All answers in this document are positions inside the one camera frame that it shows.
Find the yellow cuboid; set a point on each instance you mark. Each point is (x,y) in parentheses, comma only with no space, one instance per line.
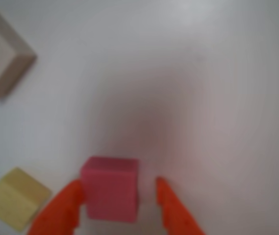
(16,198)

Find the pink cuboid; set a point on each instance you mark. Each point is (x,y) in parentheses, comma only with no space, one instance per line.
(109,191)

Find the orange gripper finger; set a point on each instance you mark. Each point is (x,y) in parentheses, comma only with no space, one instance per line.
(58,210)
(178,215)

